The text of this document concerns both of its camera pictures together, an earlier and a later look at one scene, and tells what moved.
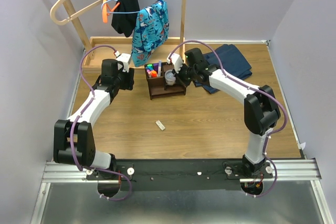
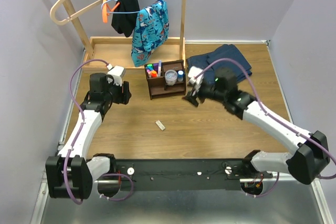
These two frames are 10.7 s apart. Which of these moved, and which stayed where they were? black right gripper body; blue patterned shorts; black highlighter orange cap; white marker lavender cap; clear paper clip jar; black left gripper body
Moved: black right gripper body; black left gripper body
Stayed: black highlighter orange cap; clear paper clip jar; blue patterned shorts; white marker lavender cap
